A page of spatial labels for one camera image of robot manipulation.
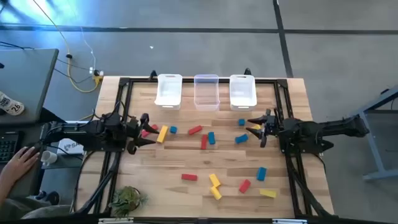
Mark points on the white printed pouch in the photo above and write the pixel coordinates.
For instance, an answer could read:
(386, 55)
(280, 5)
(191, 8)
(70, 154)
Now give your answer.
(11, 105)

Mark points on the person's leg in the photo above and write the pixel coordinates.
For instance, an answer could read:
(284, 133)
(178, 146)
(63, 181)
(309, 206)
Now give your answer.
(18, 210)

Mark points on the clear plastic bin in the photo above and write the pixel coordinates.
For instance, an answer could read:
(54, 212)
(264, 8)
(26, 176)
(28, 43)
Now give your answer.
(206, 93)

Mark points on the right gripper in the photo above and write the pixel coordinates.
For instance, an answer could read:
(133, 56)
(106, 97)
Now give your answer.
(272, 126)

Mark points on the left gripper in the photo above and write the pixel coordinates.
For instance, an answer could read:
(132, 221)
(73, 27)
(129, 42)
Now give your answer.
(133, 129)

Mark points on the yellow long block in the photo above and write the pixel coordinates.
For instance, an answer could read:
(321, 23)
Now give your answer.
(162, 134)

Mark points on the white printed box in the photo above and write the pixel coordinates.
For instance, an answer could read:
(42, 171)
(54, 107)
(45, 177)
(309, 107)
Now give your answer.
(70, 146)

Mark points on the white power adapter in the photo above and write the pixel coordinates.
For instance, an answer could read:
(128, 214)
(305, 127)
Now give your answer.
(92, 70)

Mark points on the silver metal bracket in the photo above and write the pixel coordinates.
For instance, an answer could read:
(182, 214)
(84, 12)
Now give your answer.
(115, 220)
(289, 221)

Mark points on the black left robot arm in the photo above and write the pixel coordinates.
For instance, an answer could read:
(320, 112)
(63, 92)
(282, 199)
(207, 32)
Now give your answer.
(93, 130)

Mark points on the blue-grey table frame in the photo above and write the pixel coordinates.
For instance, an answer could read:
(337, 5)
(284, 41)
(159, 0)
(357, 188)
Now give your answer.
(375, 149)

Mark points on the blue arch block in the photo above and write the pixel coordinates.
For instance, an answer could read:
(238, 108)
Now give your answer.
(241, 138)

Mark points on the black keyboard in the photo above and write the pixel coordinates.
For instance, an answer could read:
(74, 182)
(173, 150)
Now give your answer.
(7, 146)

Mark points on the blue wooden block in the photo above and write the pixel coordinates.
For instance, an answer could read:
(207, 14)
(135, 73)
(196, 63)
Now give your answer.
(211, 138)
(261, 174)

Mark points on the yellow extension socket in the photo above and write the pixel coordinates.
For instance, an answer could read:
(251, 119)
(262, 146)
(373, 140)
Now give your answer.
(98, 79)

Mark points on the white plastic bin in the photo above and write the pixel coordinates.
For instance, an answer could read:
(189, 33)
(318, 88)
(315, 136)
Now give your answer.
(168, 93)
(242, 93)

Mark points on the yellow arch block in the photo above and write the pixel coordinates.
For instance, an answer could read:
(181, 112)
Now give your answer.
(257, 127)

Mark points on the black clamp knob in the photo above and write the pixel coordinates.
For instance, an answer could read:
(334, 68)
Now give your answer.
(153, 75)
(247, 71)

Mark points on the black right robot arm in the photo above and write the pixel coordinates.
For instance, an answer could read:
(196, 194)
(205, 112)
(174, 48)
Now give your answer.
(311, 130)

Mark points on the person's hand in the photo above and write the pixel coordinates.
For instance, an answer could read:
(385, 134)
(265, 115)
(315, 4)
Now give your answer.
(20, 163)

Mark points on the dark grey desk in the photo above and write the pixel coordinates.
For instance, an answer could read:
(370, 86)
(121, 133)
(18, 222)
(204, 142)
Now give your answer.
(29, 183)

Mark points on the white mug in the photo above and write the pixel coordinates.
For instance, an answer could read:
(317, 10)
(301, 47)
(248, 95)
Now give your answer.
(49, 157)

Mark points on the blue small cube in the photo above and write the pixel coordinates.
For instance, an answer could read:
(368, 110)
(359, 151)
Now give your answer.
(241, 122)
(173, 129)

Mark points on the person's forearm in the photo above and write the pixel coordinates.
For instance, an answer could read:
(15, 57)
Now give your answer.
(4, 189)

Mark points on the green potted plant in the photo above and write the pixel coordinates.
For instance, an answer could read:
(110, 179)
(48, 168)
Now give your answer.
(126, 200)

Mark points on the red wooden block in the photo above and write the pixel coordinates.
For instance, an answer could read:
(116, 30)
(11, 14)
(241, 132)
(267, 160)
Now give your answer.
(204, 142)
(145, 134)
(189, 177)
(195, 130)
(244, 186)

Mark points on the yellow wooden block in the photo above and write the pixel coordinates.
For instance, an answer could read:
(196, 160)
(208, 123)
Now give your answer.
(214, 180)

